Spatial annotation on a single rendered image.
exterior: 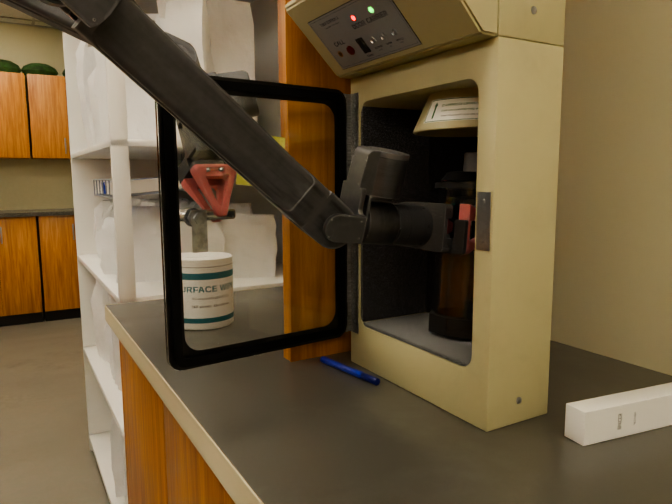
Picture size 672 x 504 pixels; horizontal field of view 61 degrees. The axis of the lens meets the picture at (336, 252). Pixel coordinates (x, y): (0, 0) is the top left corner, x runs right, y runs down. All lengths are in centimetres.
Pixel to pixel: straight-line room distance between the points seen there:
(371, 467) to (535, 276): 31
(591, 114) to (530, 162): 43
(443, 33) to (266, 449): 53
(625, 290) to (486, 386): 45
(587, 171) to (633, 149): 9
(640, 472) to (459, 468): 19
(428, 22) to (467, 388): 45
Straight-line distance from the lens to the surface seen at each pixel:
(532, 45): 74
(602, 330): 115
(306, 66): 98
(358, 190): 72
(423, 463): 67
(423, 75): 80
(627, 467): 73
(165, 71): 60
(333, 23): 85
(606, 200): 112
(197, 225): 78
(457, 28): 71
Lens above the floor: 125
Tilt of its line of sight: 7 degrees down
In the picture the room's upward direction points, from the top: straight up
